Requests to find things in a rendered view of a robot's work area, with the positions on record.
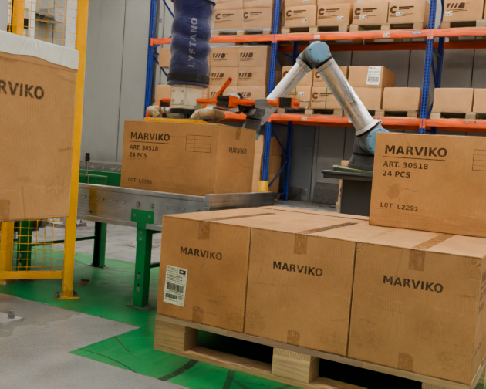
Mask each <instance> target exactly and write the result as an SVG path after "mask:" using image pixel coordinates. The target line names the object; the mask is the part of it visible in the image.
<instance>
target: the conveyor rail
mask: <svg viewBox="0 0 486 389"><path fill-rule="evenodd" d="M204 201H205V197H204V196H197V195H189V194H176V193H169V192H162V191H148V190H141V189H134V188H121V187H114V186H106V185H99V184H86V183H79V187H78V201H77V216H76V218H77V219H82V220H88V221H94V222H103V223H109V224H114V225H124V226H130V227H134V228H136V227H137V222H133V221H131V220H130V219H131V209H139V210H145V211H153V212H154V223H153V224H149V223H146V229H150V230H155V231H161V232H162V222H163V215H173V214H183V213H192V212H202V211H204Z"/></svg>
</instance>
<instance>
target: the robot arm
mask: <svg viewBox="0 0 486 389"><path fill-rule="evenodd" d="M314 68H316V70H317V71H318V72H319V74H320V76H321V77H322V78H323V80H324V81H325V83H326V85H327V86H328V88H329V89H330V90H331V92H332V94H333V95H334V97H335V98H336V99H337V101H338V102H339V104H340V106H341V107H342V109H343V110H344V112H345V113H346V115H347V117H348V118H349V119H350V121H351V122H352V124H353V126H354V127H355V128H356V134H355V140H354V145H353V155H352V157H351V159H350V160H349V163H348V164H347V167H348V168H352V169H357V170H362V171H373V164H374V154H375V145H376V132H387V133H389V132H388V131H387V130H385V129H383V127H382V126H381V124H380V122H379V121H378V120H374V119H373V118H372V117H371V116H370V114H369V112H368V111H367V109H366V108H365V107H364V105H363V103H362V102H361V100H360V99H359V97H358V96H357V94H356V92H355V91H354V89H353V88H352V87H351V85H350V84H349V82H348V80H347V79H346V77H345V76H344V75H343V73H342V71H341V69H340V68H339V67H338V65H337V64H336V62H335V60H334V59H333V57H332V55H331V53H330V52H329V47H328V46H327V44H325V43H324V42H321V41H316V42H313V43H311V44H310V45H309V46H307V47H306V48H305V49H304V50H303V51H302V53H301V54H300V55H299V56H298V57H297V59H296V64H295V65H294V66H293V67H292V68H291V69H290V70H289V72H288V73H287V74H286V75H285V77H284V78H283V79H282V81H281V82H280V83H279V84H278V85H277V87H276V88H274V89H273V91H272V92H271V93H270V94H269V95H268V97H267V98H266V99H269V100H277V99H278V97H287V96H288V95H289V94H290V92H291V91H292V90H293V89H294V88H295V86H296V85H297V84H298V83H299V81H300V80H301V79H302V78H303V76H304V75H305V74H306V73H307V72H312V70H313V69H314ZM229 95H231V96H236V97H237V98H238V99H244V98H243V96H242V95H241V94H240V93H230V94H227V95H226V96H229ZM277 108H278V107H273V108H272V109H259V108H255V105H252V106H242V105H239V104H238V106H237V108H233V107H229V108H228V109H227V110H229V111H231V112H232V113H236V114H240V113H242V114H244V115H246V118H245V123H243V125H242V128H247V129H252V130H256V138H255V140H257V139H258V137H259V131H260V128H261V127H262V125H263V124H264V123H265V121H266V120H267V119H268V118H269V117H270V116H271V115H272V114H273V112H274V111H275V110H276V109H277Z"/></svg>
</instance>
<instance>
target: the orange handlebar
mask: <svg viewBox="0 0 486 389"><path fill-rule="evenodd" d="M161 100H162V102H166V103H170V101H171V98H162V99H161ZM196 102H197V103H202V108H205V107H206V106H207V104H206V103H213V104H216V99H196ZM231 103H235V104H239V105H242V106H252V105H255V100H250V99H238V100H231ZM267 104H268V105H272V106H277V100H268V102H267ZM294 105H295V106H299V105H300V102H299V101H294Z"/></svg>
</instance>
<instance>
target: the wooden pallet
mask: <svg viewBox="0 0 486 389"><path fill-rule="evenodd" d="M198 330H204V331H208V332H211V333H217V334H221V335H224V336H228V337H234V338H237V339H241V340H247V341H250V342H254V343H260V344H263V345H267V346H270V347H273V358H272V364H268V363H265V362H261V361H258V360H253V359H249V358H246V357H240V356H237V355H234V354H230V353H225V352H221V351H218V350H212V349H209V348H206V347H200V346H197V333H198ZM154 349H155V350H161V351H163V352H167V353H172V354H175V355H178V356H182V357H187V358H190V359H193V360H199V361H201V362H205V363H208V364H213V365H216V366H219V367H225V368H228V369H231V370H236V371H240V372H242V373H246V374H251V375H255V376H257V377H263V378H266V379H269V380H272V381H278V382H281V383H283V384H289V385H292V386H295V387H300V388H304V389H369V388H365V387H360V386H356V385H353V384H347V383H344V382H341V381H335V380H332V379H329V378H325V377H320V376H319V362H320V358H322V359H326V360H332V361H335V362H339V363H342V364H348V365H352V366H355V367H361V368H365V369H368V370H374V371H378V372H381V373H385V374H391V375H394V376H398V377H404V378H407V379H411V380H415V381H420V382H422V389H475V388H480V389H484V387H485V385H486V354H485V355H484V358H483V360H482V362H481V364H480V366H479V368H478V370H477V372H476V374H475V375H474V378H473V380H472V382H471V384H470V385H466V384H459V383H456V382H452V381H446V380H442V379H439V378H435V377H429V376H426V375H422V374H416V373H412V372H409V371H405V370H399V369H395V368H392V367H385V366H382V365H379V364H372V363H369V362H365V361H361V360H355V359H352V358H348V357H347V356H346V357H342V356H338V355H335V354H331V353H325V352H322V351H317V350H312V349H308V348H304V347H298V346H295V345H291V344H287V343H281V342H278V341H274V340H268V339H265V338H261V337H254V336H251V335H248V334H244V333H238V332H234V331H230V330H224V329H221V328H217V327H213V326H208V325H204V324H200V323H194V322H191V321H186V320H181V319H177V318H173V317H170V316H164V315H160V314H156V317H155V331H154Z"/></svg>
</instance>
